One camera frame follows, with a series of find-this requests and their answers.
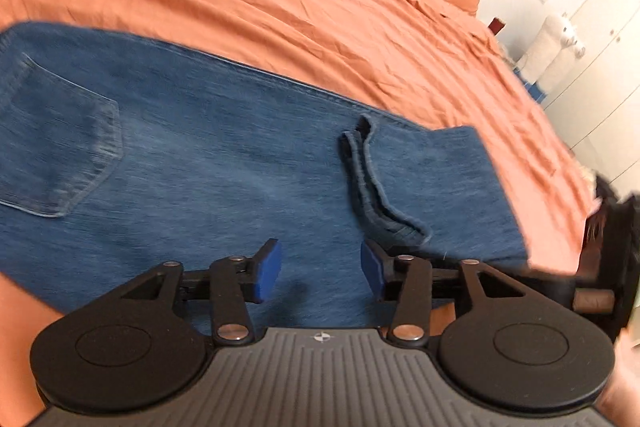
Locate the blue box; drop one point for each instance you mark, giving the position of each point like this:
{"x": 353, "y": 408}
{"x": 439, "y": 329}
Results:
{"x": 533, "y": 89}

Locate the white wardrobe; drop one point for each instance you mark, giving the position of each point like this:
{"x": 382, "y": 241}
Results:
{"x": 605, "y": 57}

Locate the white plush toy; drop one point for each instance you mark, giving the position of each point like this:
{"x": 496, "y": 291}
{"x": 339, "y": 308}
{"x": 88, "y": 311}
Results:
{"x": 555, "y": 42}

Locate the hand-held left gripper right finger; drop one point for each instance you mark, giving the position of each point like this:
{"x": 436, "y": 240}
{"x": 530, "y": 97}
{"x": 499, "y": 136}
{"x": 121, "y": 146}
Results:
{"x": 372, "y": 269}

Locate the blue denim pants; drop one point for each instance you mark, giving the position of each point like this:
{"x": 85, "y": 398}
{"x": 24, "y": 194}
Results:
{"x": 210, "y": 167}

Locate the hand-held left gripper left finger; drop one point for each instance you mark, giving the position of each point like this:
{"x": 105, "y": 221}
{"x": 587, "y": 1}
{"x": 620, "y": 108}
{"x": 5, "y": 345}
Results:
{"x": 267, "y": 269}

